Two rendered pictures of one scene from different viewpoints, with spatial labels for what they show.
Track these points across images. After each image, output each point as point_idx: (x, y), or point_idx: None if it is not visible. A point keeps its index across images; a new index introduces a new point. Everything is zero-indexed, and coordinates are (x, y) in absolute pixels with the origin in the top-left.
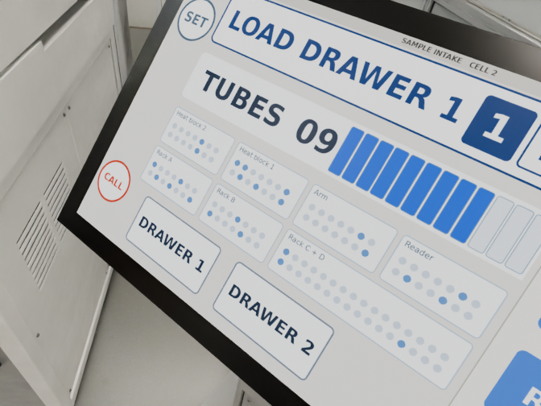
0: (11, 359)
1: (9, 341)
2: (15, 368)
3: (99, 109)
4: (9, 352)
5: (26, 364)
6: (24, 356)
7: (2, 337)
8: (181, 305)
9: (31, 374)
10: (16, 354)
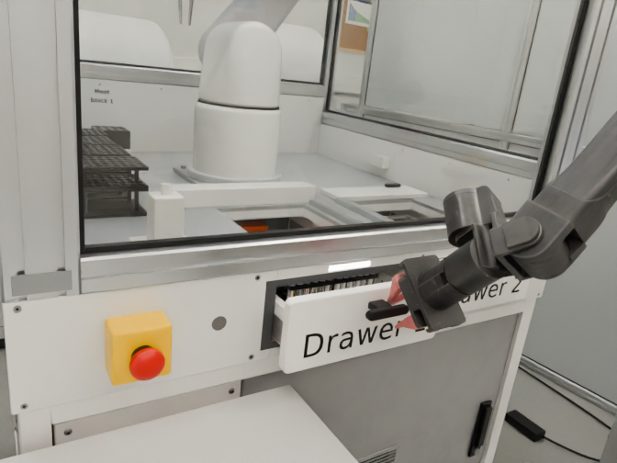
0: (491, 437)
1: (504, 406)
2: (479, 457)
3: None
4: (496, 424)
5: (495, 443)
6: (500, 429)
7: (503, 401)
8: None
9: (489, 459)
10: (498, 426)
